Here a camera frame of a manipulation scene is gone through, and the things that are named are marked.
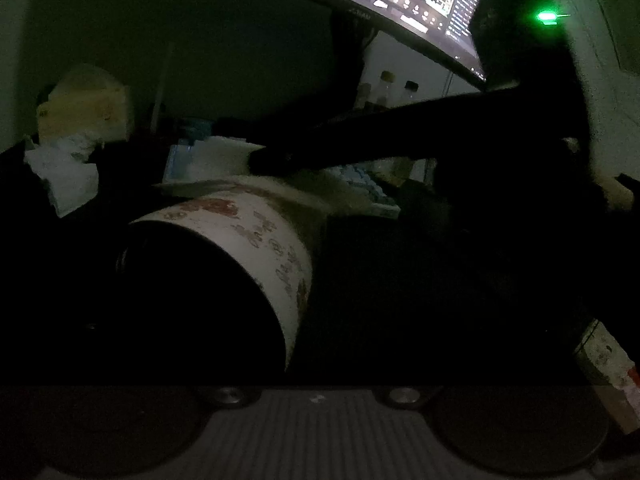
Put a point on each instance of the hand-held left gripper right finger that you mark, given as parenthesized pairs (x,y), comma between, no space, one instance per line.
(404,396)

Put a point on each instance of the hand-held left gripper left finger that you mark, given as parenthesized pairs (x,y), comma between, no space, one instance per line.
(91,329)

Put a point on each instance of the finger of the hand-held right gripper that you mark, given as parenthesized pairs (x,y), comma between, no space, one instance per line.
(350,140)

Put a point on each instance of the white printed tissue sheet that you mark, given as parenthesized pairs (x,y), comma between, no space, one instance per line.
(300,187)

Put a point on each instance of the floral patterned thermos cup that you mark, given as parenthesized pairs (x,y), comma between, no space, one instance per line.
(250,230)

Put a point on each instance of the white backlit keyboard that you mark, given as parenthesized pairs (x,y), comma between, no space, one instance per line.
(370,192)

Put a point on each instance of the clear bottle red label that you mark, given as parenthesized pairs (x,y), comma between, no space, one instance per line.
(410,91)
(387,87)

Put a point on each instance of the black monitor stand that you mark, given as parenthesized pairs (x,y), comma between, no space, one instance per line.
(350,50)

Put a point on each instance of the crumpled white tissue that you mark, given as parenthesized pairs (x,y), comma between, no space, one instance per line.
(75,146)

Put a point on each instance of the pale yellow plush toy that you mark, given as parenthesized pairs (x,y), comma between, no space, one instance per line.
(82,105)

